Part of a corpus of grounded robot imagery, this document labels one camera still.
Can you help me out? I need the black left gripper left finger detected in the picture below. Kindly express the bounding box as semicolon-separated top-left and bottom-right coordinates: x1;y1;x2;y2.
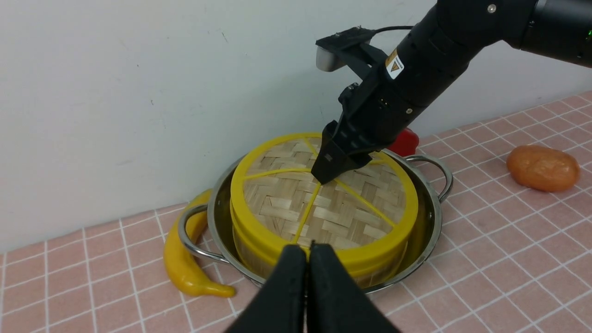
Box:
226;245;307;333

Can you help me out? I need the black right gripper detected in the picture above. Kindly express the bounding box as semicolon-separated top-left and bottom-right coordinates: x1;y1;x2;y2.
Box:
312;5;491;184

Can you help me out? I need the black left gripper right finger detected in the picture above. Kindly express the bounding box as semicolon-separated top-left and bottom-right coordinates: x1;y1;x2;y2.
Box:
306;243;400;333

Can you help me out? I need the yellow-rimmed bamboo steamer basket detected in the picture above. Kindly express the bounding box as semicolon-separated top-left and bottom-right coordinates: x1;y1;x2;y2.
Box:
231;216;414;288

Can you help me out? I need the yellow-rimmed woven bamboo lid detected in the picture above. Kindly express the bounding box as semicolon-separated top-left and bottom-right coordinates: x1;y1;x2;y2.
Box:
230;133;419;273

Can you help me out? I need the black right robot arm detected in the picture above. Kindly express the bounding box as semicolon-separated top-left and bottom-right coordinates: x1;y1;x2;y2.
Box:
311;0;592;184

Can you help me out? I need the stainless steel pot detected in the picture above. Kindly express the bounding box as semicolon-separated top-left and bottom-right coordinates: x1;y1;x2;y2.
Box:
173;150;453;295

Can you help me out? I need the red bell pepper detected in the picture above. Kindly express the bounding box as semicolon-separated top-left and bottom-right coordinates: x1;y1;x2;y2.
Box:
388;128;420;157

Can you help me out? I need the yellow banana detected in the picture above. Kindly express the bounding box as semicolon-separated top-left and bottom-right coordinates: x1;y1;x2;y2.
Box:
163;189;235;298

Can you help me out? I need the orange-brown bread roll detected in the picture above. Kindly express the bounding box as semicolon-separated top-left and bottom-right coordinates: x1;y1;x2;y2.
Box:
506;145;580;192

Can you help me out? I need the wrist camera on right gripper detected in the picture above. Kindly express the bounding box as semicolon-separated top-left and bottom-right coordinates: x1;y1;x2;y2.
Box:
315;27;387;79

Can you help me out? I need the black cable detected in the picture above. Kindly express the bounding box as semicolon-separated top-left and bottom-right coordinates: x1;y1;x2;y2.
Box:
370;25;414;35

